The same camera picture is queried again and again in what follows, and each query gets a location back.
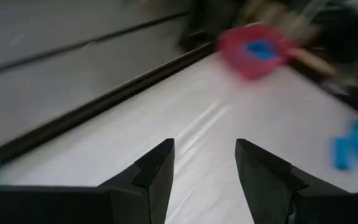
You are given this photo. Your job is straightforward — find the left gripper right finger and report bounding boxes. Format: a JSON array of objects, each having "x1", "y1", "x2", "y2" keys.
[{"x1": 234, "y1": 138, "x2": 349, "y2": 224}]

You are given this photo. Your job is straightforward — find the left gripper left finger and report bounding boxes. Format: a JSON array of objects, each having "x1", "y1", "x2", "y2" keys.
[{"x1": 99, "y1": 138, "x2": 176, "y2": 224}]

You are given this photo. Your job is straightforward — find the red plastic tray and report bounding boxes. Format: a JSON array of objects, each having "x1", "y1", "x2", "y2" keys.
[{"x1": 216, "y1": 24, "x2": 298, "y2": 81}]

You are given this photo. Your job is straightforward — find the black stand pole with base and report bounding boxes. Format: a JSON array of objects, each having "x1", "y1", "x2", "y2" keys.
[{"x1": 178, "y1": 0, "x2": 245, "y2": 52}]

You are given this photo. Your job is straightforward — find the black table frame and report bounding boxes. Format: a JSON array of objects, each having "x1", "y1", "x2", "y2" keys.
[{"x1": 0, "y1": 40, "x2": 358, "y2": 164}]

